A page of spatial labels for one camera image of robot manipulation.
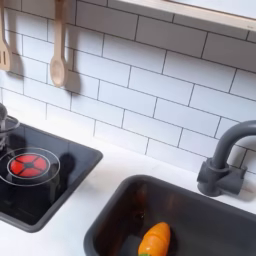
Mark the dark grey sink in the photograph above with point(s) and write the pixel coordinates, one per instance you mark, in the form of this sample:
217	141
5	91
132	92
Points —
206	226

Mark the dark grey tap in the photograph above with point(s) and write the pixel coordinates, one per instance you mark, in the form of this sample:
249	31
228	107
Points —
216	173

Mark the black stove top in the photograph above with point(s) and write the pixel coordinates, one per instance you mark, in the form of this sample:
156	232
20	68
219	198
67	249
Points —
73	160

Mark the steel pot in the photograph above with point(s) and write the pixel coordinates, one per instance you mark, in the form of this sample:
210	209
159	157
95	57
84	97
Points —
3	123

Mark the wooden spoon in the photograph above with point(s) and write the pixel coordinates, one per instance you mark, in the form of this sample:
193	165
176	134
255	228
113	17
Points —
58	68

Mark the orange toy carrot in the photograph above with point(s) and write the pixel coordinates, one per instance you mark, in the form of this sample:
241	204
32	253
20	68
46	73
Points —
156	240

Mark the wooden slotted spatula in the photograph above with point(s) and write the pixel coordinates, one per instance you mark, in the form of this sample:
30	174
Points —
4	56

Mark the wooden shelf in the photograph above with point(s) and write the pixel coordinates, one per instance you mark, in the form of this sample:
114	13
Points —
186	16

